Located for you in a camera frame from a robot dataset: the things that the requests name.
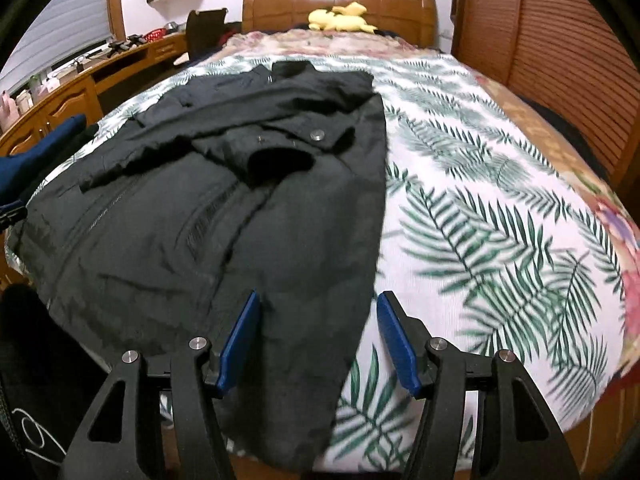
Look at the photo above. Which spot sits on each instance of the wooden bed headboard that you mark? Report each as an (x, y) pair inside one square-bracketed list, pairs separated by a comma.
[(290, 5)]

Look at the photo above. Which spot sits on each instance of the leaf print bedsheet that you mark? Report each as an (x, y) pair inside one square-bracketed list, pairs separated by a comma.
[(475, 210)]

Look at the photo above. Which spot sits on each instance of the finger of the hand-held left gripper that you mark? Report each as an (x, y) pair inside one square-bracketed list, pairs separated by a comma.
[(11, 215)]

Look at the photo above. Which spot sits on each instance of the white seat cushion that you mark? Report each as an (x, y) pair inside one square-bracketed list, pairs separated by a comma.
[(181, 60)]

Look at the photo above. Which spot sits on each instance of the person's black printed garment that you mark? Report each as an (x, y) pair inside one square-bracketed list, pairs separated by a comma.
[(35, 360)]

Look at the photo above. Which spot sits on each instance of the grey window blind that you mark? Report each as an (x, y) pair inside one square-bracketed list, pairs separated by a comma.
[(65, 25)]

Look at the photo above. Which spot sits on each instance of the red basket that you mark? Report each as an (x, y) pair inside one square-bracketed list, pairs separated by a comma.
[(155, 35)]

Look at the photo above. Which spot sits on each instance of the wooden desk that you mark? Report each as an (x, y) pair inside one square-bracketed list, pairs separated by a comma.
[(70, 105)]

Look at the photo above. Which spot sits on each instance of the dark blanket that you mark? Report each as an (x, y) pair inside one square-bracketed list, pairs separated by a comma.
[(575, 135)]

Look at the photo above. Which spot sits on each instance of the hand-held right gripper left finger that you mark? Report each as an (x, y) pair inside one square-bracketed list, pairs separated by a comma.
[(240, 340)]

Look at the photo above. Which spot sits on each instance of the wooden slatted wardrobe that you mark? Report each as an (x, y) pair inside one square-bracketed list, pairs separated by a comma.
[(550, 35)]

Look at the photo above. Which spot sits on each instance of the yellow plush toy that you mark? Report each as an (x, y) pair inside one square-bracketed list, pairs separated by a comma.
[(340, 20)]

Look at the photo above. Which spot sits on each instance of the dark wooden chair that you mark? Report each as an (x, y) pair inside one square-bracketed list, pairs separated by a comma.
[(207, 32)]

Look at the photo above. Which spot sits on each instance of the wooden window frame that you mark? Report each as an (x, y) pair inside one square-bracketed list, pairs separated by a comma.
[(115, 0)]

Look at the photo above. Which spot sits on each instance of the black clamp tool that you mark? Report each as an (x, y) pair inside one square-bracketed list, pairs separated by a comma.
[(125, 45)]

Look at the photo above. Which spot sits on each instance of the floral blanket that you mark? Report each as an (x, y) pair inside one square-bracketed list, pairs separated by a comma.
[(350, 42)]

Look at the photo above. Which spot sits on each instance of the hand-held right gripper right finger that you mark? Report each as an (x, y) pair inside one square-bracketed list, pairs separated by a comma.
[(395, 345)]

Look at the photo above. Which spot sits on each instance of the black zip jacket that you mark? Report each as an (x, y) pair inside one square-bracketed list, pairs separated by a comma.
[(175, 235)]

